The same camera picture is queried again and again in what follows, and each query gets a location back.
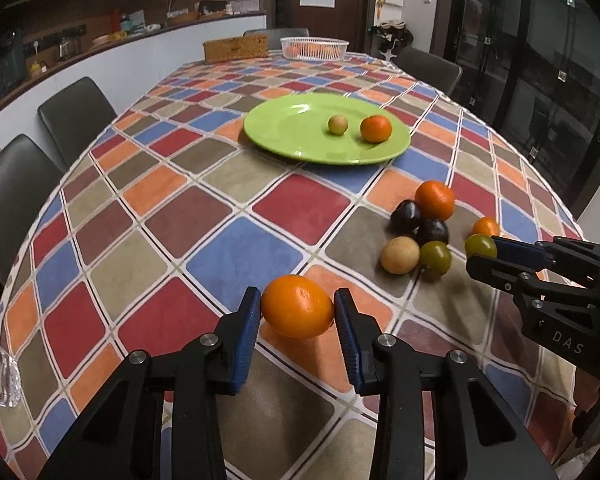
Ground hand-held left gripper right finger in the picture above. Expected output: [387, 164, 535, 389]
[333, 288, 561, 480]

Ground black framed glass door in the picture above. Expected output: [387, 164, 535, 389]
[442, 0, 600, 206]

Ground white plastic basket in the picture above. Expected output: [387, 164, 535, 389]
[280, 36, 350, 61]

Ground brown door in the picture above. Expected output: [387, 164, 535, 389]
[265, 0, 368, 54]

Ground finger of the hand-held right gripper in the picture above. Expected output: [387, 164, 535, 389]
[466, 254, 551, 295]
[490, 235, 557, 272]

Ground wicker box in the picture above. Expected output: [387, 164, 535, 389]
[203, 33, 270, 64]

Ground green round fruit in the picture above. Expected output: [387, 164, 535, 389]
[465, 234, 498, 261]
[420, 241, 452, 276]

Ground round orange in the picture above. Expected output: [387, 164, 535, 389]
[415, 180, 456, 222]

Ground clear plastic bottle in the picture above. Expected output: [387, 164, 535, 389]
[0, 335, 22, 408]

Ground dark leather chair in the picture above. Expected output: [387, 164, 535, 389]
[391, 46, 463, 97]
[0, 134, 65, 286]
[37, 77, 118, 171]
[243, 28, 311, 41]

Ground small orange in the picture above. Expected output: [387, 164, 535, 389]
[472, 216, 501, 239]

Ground dark purple plum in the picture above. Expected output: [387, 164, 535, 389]
[416, 218, 450, 247]
[391, 200, 422, 235]

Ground teal bottle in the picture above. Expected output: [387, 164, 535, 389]
[120, 10, 146, 34]

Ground reddish tangerine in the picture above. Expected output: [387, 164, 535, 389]
[360, 115, 393, 143]

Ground black water dispenser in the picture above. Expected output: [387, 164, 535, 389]
[0, 30, 28, 88]

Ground oval orange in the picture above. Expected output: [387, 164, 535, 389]
[261, 275, 336, 339]

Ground oranges in basket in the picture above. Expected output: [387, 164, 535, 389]
[286, 42, 326, 57]

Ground white sideboard cabinet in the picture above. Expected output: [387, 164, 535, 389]
[0, 10, 268, 151]

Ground tan round fruit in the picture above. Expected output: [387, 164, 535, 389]
[381, 236, 422, 275]

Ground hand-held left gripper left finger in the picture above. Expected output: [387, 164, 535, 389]
[37, 286, 263, 480]

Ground green plate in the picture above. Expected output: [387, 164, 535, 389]
[243, 93, 412, 166]

